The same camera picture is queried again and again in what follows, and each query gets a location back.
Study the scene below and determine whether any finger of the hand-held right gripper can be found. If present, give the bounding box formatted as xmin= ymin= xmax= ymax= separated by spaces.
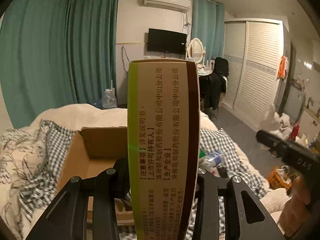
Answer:
xmin=255 ymin=129 xmax=288 ymax=153

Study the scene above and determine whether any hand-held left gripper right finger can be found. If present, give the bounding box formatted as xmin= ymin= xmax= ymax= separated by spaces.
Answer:
xmin=192 ymin=167 xmax=285 ymax=240

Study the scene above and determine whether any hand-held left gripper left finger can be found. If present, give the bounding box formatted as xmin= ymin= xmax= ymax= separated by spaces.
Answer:
xmin=35 ymin=157 xmax=137 ymax=240

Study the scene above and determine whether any clear jar with blue label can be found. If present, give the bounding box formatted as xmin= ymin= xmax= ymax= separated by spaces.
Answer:
xmin=200 ymin=150 xmax=223 ymax=168

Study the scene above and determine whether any cardboard box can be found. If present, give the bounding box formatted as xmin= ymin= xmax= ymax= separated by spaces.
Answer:
xmin=56 ymin=126 xmax=137 ymax=228

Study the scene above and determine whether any tan brown medicine box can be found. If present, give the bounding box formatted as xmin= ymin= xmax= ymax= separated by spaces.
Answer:
xmin=126 ymin=59 xmax=200 ymax=240

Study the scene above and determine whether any white cloth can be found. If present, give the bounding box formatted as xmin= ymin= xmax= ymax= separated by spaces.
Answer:
xmin=260 ymin=104 xmax=293 ymax=140

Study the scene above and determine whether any red bottle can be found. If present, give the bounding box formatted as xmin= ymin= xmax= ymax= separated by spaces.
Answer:
xmin=290 ymin=121 xmax=300 ymax=140

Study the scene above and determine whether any orange snack bag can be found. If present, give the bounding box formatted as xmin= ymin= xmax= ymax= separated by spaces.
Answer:
xmin=267 ymin=166 xmax=292 ymax=189

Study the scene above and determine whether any grey checkered bed sheet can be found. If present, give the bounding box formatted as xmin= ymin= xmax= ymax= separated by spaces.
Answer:
xmin=19 ymin=119 xmax=269 ymax=240

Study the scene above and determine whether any white louvered wardrobe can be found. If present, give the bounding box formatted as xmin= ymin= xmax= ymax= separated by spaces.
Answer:
xmin=221 ymin=20 xmax=284 ymax=130

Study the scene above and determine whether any orange hanging bag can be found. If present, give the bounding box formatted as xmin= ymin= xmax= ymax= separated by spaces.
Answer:
xmin=277 ymin=56 xmax=288 ymax=79

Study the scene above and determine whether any black jacket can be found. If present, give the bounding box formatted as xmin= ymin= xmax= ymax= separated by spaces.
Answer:
xmin=199 ymin=72 xmax=227 ymax=109

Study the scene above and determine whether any large clear water jug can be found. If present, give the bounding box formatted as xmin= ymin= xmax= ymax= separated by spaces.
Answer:
xmin=101 ymin=89 xmax=118 ymax=109

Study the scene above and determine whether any black backpack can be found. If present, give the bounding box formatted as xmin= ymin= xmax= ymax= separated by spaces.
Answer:
xmin=214 ymin=57 xmax=229 ymax=77

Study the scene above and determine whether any floral print quilt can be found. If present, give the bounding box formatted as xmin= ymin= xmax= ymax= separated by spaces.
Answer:
xmin=0 ymin=127 xmax=58 ymax=240

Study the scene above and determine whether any oval white vanity mirror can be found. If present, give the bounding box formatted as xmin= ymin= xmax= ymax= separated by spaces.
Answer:
xmin=187 ymin=38 xmax=203 ymax=64

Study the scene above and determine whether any green curtain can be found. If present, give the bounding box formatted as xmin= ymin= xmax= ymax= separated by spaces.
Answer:
xmin=191 ymin=0 xmax=225 ymax=59
xmin=1 ymin=0 xmax=73 ymax=129
xmin=67 ymin=0 xmax=120 ymax=109

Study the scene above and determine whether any white air conditioner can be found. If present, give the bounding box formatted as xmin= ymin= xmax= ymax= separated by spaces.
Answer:
xmin=142 ymin=0 xmax=192 ymax=12

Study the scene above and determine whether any wall cable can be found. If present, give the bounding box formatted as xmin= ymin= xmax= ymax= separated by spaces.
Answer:
xmin=122 ymin=46 xmax=130 ymax=73

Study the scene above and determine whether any black wall television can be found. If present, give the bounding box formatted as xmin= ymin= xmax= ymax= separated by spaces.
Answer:
xmin=147 ymin=28 xmax=187 ymax=55

